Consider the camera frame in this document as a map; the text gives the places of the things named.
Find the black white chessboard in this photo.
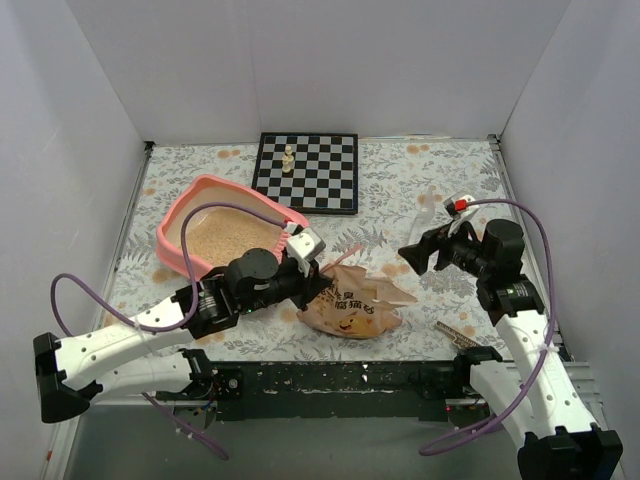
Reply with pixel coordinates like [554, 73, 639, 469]
[251, 132, 359, 215]

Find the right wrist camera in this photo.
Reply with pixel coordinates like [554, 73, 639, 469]
[443, 194, 479, 237]

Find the floral tablecloth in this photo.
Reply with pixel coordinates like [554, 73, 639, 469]
[108, 140, 512, 362]

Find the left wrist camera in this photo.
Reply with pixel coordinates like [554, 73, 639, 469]
[284, 222, 326, 277]

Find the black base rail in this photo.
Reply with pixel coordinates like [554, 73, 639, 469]
[158, 361, 490, 422]

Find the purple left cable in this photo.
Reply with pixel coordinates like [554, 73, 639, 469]
[50, 201, 296, 460]

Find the pink litter box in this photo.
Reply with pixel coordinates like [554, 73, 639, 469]
[156, 175, 309, 278]

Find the cream chess piece front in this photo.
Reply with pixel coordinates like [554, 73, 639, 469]
[282, 155, 294, 174]

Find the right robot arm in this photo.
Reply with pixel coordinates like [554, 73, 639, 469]
[398, 219, 623, 479]

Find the wooden piano shaped ornament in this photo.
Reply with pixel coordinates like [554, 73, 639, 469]
[435, 321, 480, 350]

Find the tan cat litter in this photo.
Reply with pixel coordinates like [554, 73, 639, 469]
[186, 207, 281, 267]

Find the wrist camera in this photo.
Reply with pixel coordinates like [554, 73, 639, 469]
[284, 222, 326, 277]
[443, 194, 479, 237]

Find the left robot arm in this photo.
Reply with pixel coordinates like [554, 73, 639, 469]
[33, 248, 332, 424]

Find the peach cat litter bag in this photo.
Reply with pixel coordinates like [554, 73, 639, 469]
[297, 246, 417, 339]

